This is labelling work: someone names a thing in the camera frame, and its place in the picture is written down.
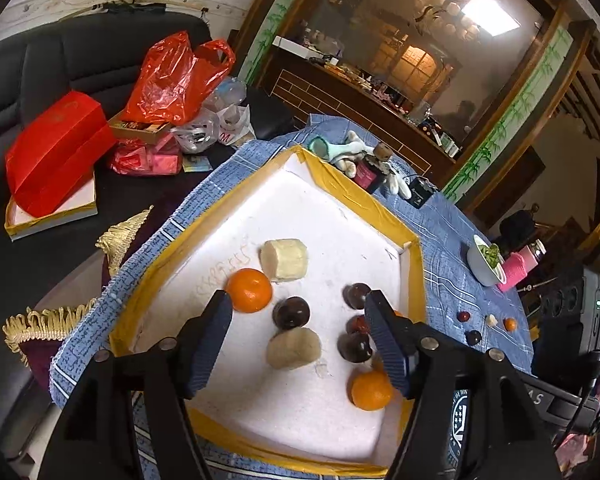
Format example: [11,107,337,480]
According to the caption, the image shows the red gift box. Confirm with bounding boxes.
[5,90,116,218]

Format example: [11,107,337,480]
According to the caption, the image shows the dark plum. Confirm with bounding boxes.
[465,330,482,347]
[342,283,370,310]
[272,296,311,330]
[337,333,374,364]

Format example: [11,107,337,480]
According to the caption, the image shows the wooden sideboard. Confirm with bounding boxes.
[258,36,455,186]

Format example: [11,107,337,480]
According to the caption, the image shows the green lettuce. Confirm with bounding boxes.
[479,244,501,269]

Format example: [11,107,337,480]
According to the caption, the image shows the black sofa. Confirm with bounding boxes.
[0,8,214,172]

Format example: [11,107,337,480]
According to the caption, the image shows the white bowl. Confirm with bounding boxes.
[467,235,506,287]

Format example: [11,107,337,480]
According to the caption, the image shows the black jar pink label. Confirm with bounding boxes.
[353,155,388,194]

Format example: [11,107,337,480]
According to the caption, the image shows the clear plastic bags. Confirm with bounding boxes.
[170,77,256,155]

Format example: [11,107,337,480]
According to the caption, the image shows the dark plum front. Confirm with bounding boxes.
[337,333,374,364]

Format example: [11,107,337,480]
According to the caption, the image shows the beige round peeled fruit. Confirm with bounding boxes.
[265,327,322,370]

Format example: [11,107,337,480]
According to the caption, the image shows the red plastic bag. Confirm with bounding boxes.
[121,30,235,126]

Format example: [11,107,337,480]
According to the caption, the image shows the black box with cables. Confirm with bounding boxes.
[407,176,438,209]

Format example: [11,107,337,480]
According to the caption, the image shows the white cylindrical yam piece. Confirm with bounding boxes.
[260,238,309,282]

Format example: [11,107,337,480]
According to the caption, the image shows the small far tangerine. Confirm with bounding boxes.
[503,318,518,332]

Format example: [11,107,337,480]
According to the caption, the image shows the red date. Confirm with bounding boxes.
[457,311,470,323]
[346,314,370,335]

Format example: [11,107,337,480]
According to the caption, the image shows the white cloth gloves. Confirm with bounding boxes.
[308,130,412,200]

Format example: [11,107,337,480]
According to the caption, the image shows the pink bottle with sleeve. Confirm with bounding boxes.
[498,240,546,292]

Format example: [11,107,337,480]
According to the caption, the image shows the orange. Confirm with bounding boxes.
[225,268,273,313]
[350,370,393,411]
[372,351,385,373]

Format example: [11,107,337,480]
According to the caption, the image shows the white foam tray yellow tape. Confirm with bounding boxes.
[110,148,426,478]

